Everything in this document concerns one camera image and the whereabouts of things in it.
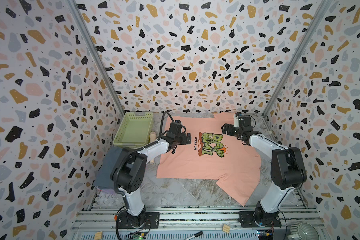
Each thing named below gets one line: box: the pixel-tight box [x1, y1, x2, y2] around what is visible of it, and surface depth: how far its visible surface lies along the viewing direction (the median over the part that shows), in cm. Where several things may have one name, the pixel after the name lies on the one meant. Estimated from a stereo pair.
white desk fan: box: [287, 221, 320, 240], surface depth 70 cm
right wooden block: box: [222, 224, 230, 234], surface depth 73 cm
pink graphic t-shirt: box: [156, 113, 262, 207], surface depth 96 cm
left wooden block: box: [94, 231, 103, 240], surface depth 70 cm
